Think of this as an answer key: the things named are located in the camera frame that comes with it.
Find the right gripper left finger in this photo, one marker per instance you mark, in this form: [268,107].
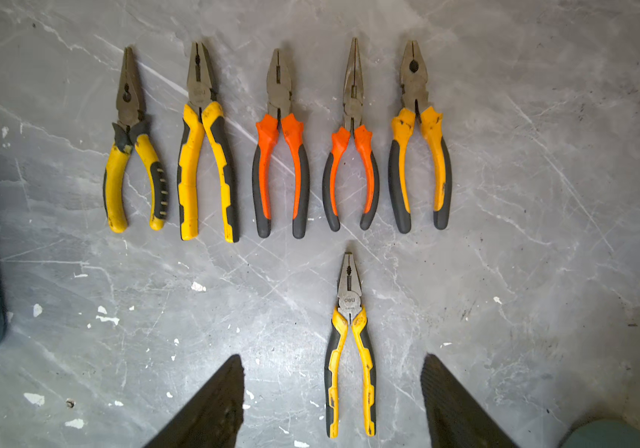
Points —
[213,417]

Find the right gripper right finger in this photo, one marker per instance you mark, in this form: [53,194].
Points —
[454,418]

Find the yellow black striped pliers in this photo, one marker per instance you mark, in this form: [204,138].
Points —
[131,134]

